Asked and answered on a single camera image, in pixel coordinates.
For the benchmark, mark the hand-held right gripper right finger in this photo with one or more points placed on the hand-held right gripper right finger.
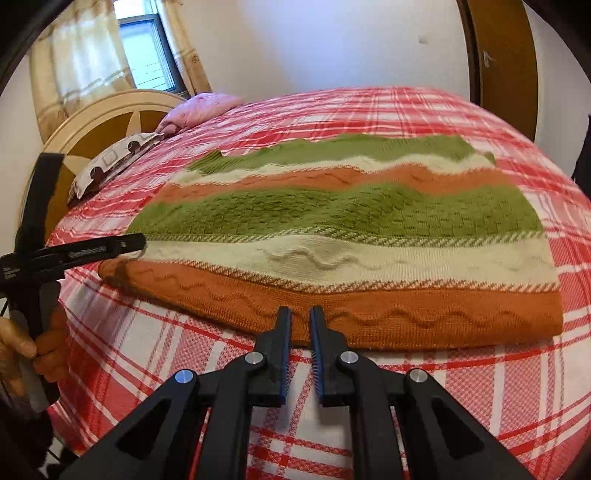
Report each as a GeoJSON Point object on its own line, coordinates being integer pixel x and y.
{"type": "Point", "coordinates": [315, 341]}

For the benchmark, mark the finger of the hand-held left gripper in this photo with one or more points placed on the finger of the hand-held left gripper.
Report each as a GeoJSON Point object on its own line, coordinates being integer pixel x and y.
{"type": "Point", "coordinates": [46, 184]}
{"type": "Point", "coordinates": [120, 244]}

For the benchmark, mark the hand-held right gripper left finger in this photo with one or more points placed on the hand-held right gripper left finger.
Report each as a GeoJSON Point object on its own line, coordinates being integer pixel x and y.
{"type": "Point", "coordinates": [286, 341]}

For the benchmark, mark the green knit sweater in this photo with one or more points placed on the green knit sweater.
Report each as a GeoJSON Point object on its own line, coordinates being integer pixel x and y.
{"type": "Point", "coordinates": [346, 217]}

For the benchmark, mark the person's left hand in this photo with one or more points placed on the person's left hand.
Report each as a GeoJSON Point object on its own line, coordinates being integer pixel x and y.
{"type": "Point", "coordinates": [11, 350]}

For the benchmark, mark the white patterned pillow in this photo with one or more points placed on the white patterned pillow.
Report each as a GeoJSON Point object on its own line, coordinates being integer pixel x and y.
{"type": "Point", "coordinates": [111, 161]}

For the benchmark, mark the cream and brown headboard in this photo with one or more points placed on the cream and brown headboard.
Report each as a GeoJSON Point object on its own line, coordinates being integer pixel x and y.
{"type": "Point", "coordinates": [115, 106]}

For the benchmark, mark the wide cream floral curtain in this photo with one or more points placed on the wide cream floral curtain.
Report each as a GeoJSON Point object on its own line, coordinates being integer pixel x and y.
{"type": "Point", "coordinates": [78, 60]}

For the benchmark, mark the pink pillow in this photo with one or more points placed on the pink pillow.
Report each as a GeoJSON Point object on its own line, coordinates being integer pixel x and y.
{"type": "Point", "coordinates": [198, 108]}

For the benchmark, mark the window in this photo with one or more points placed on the window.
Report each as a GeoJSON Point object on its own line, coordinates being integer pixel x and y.
{"type": "Point", "coordinates": [147, 50]}

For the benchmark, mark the narrow cream floral curtain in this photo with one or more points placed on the narrow cream floral curtain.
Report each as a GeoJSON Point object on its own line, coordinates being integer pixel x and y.
{"type": "Point", "coordinates": [189, 50]}

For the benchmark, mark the red plaid bed sheet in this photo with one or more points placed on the red plaid bed sheet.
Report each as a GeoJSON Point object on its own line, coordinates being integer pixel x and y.
{"type": "Point", "coordinates": [415, 110]}

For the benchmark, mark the brown wooden door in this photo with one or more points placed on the brown wooden door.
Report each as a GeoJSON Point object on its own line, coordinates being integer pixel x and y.
{"type": "Point", "coordinates": [508, 69]}

